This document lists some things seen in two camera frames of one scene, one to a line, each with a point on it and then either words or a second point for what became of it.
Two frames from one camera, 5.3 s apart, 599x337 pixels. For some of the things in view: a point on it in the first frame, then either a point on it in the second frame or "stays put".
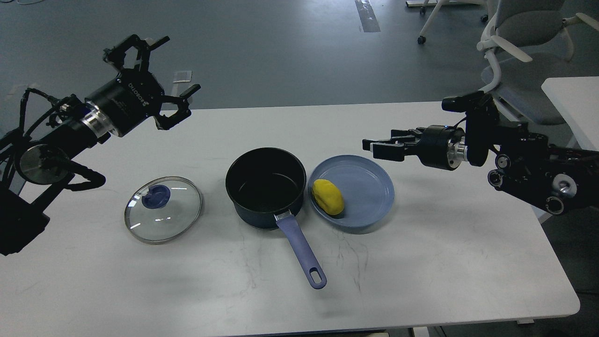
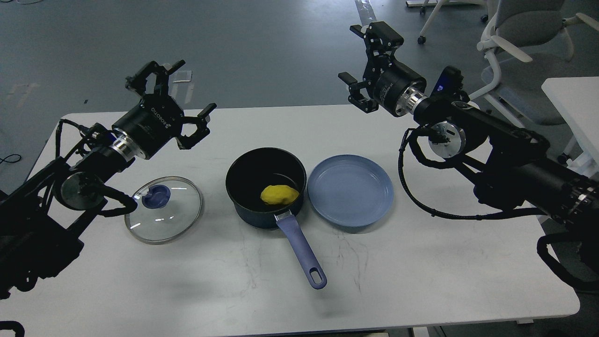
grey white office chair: (529, 41) stays put
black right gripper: (442, 147) -> (387, 79)
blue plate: (368, 194) stays put
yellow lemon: (328, 196) -> (278, 194)
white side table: (577, 98) stays put
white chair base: (421, 38) stays put
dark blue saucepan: (265, 182) stays put
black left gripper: (134, 96) -> (154, 122)
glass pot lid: (162, 209) stays put
